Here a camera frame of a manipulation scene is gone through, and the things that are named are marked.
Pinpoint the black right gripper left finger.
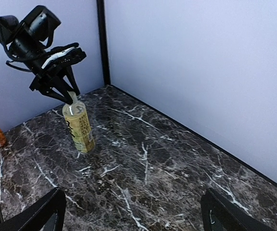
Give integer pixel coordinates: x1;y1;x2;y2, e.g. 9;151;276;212
0;188;66;231

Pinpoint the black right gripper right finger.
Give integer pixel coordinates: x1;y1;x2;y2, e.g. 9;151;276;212
200;188;273;231

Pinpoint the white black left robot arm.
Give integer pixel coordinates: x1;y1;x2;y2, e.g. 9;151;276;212
0;5;86;104

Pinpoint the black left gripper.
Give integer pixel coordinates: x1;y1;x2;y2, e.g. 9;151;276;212
29;66;80;105

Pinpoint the green tea plastic bottle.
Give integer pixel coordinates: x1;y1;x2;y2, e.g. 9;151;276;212
62;91;95;154

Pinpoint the black left corner frame post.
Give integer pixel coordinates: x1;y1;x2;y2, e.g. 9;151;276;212
96;0;111;85

